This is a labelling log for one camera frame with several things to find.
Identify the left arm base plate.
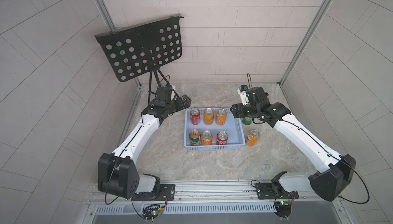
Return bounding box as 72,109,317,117
132,184,176,201

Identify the black perforated music stand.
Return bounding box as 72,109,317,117
95,13,184,102

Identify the red cola can back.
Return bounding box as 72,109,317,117
190,108,201,125

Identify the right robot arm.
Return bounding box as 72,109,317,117
230,103,370,205

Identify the round circuit board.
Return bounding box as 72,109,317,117
142,204,164,222
274,201,292,219

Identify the orange Fanta can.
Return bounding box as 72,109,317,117
246,129,260,147

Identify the left round circuit board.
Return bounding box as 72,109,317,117
142,204,164,222

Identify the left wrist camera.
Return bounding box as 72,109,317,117
153,84,176,108

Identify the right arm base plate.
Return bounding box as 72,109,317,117
252,182,299,201

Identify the right round circuit board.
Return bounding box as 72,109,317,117
274,201,292,219

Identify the lavender perforated plastic basket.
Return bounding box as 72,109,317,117
184,108,245,151

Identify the orange soda can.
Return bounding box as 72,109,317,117
216,108,227,126
203,108,215,125

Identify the orange can front row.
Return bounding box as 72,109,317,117
201,130,213,146

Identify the red can front row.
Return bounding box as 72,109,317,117
216,131,228,145

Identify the green and red can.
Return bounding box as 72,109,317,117
189,129,200,146

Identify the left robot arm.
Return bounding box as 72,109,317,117
98,95,191,199

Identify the green Sprite can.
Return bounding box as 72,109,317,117
242,116,253,126

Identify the aluminium front rail frame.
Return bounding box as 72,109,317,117
76,180,355,224

